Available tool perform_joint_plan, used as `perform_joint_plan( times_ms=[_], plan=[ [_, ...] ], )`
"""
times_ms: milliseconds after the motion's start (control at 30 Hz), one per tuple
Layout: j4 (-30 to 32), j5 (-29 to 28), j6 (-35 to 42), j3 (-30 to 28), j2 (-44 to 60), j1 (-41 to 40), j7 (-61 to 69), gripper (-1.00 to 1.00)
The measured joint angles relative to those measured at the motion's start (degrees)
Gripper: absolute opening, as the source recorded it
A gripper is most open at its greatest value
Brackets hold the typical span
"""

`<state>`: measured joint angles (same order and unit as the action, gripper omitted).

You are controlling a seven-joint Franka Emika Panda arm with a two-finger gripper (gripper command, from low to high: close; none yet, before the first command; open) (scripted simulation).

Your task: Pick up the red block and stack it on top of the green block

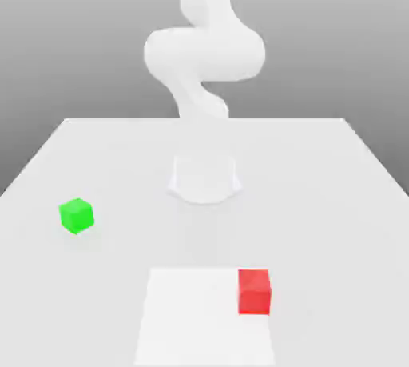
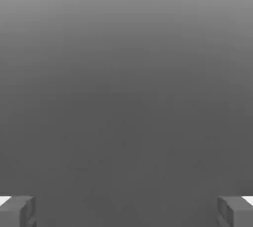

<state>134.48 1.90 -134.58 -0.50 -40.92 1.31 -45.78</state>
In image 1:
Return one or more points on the small red cube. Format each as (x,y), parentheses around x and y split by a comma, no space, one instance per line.
(254,293)

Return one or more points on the small green cube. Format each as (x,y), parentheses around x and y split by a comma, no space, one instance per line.
(76,215)

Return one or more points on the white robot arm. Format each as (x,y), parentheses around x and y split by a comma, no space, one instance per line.
(204,53)

